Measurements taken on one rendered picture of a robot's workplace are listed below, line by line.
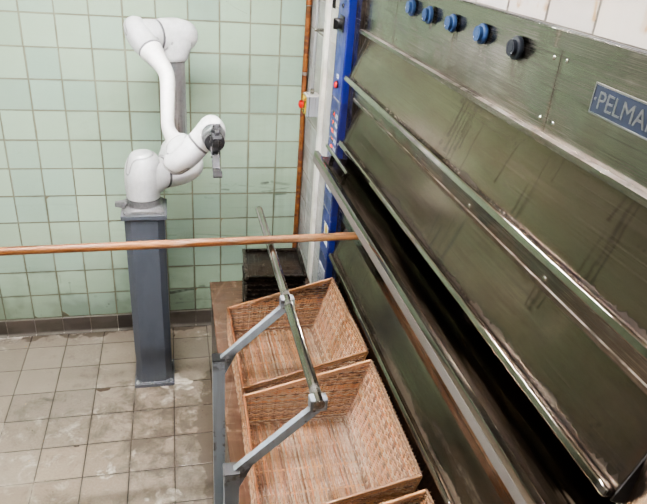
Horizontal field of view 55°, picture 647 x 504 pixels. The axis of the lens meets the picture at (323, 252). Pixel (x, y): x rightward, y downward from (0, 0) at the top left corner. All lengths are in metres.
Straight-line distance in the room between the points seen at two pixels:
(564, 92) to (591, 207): 0.23
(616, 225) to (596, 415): 0.33
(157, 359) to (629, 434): 2.63
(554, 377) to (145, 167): 2.11
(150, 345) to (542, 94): 2.50
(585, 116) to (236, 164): 2.53
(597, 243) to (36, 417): 2.86
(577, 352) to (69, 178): 2.84
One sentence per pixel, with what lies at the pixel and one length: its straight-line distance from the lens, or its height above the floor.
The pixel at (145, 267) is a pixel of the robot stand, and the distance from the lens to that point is 3.10.
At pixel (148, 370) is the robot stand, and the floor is 0.10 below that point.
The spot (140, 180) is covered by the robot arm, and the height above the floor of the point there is 1.17.
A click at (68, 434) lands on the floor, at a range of 3.32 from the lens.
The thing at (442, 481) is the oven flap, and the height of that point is 0.95.
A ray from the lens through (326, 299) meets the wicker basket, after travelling 2.78.
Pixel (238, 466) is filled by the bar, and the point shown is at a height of 0.96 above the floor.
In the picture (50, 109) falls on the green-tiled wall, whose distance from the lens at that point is 3.44.
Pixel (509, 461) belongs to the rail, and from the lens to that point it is 1.19.
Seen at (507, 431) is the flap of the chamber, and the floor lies 1.40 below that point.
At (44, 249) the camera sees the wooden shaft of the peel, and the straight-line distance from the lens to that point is 2.31.
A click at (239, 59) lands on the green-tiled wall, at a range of 3.34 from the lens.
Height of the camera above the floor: 2.23
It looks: 28 degrees down
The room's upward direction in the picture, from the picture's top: 5 degrees clockwise
